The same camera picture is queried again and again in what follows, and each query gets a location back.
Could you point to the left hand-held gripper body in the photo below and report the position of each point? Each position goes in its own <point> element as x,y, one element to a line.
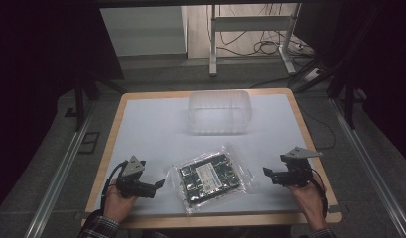
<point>136,185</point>

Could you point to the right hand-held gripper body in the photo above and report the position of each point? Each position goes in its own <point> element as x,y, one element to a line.
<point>295,173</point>

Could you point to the person's left hand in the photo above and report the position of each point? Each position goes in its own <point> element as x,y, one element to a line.
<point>117,205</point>

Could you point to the person's right hand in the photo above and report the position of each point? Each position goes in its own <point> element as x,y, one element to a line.
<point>306,201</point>

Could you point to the bagged black circuit board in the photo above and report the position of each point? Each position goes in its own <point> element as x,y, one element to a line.
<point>208,177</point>

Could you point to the white table mat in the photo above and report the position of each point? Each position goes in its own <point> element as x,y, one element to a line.
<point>151,132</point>

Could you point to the black floor plate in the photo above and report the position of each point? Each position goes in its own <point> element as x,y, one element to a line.
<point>89,142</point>

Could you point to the clear plastic container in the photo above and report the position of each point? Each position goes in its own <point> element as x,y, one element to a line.
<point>219,112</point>

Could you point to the black metal stand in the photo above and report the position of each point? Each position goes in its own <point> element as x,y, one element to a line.
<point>347,95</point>

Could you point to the white power strip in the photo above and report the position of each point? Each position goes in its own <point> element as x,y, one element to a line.
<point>311,74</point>

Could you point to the black tripod stand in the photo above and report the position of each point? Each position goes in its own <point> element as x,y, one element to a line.
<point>80,99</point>

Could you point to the aluminium floor rail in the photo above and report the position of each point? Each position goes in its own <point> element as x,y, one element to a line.
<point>61,172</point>
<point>372,168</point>

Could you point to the white metal desk frame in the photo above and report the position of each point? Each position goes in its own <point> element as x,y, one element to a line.
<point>250,23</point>

